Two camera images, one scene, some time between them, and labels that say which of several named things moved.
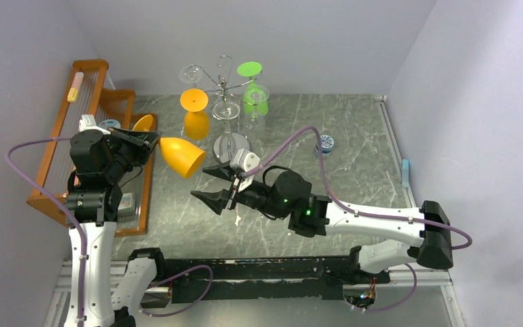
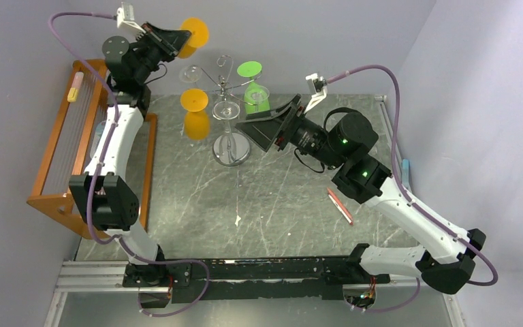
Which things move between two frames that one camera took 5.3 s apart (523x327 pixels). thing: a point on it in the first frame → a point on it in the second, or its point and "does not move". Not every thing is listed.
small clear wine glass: x=191 y=73 does not move
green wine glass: x=255 y=97 does not move
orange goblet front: x=185 y=158 → x=199 y=37
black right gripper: x=233 y=192 → x=289 y=125
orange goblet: x=196 y=122 does not move
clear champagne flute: x=225 y=144 does not move
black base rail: x=251 y=281 does not move
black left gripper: x=144 y=142 → x=171 y=43
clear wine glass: x=255 y=93 does not move
